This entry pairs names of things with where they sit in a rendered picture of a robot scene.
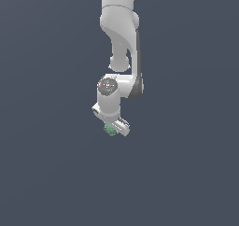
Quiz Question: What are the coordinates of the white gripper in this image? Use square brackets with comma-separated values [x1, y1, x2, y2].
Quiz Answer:
[91, 103, 131, 137]

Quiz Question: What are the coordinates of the small green object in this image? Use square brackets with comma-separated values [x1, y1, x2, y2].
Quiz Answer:
[103, 122, 118, 137]

